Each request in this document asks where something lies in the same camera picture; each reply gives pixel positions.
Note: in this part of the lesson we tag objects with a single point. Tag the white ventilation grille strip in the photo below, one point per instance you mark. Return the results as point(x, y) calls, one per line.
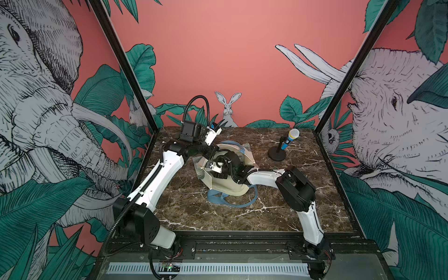
point(196, 268)

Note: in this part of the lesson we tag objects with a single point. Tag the black frame post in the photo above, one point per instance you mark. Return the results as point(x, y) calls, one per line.
point(378, 25)
point(99, 10)

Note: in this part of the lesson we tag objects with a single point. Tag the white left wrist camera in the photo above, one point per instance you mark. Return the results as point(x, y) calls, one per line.
point(212, 133)

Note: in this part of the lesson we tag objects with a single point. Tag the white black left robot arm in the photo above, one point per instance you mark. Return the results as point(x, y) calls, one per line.
point(135, 213)

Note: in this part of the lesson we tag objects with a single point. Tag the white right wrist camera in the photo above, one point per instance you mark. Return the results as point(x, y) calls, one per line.
point(214, 167)

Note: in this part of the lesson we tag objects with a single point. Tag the black left frame post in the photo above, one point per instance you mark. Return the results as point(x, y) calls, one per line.
point(99, 10)

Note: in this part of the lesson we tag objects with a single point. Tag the blue toy microphone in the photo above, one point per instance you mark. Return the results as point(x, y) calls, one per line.
point(292, 135)

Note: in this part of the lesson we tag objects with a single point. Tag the cream canvas tote bag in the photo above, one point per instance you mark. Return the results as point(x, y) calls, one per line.
point(219, 180)

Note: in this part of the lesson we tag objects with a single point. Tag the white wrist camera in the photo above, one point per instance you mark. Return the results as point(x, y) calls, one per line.
point(214, 167)
point(212, 133)

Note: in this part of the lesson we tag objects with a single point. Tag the black right frame post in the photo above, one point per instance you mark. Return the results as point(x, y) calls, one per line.
point(378, 25)

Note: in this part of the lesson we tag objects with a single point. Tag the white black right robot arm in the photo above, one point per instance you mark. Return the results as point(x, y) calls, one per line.
point(296, 189)

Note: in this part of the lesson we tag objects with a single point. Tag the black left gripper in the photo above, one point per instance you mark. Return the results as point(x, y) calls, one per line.
point(199, 139)

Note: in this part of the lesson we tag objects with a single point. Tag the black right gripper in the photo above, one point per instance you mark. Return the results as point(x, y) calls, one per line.
point(220, 175)

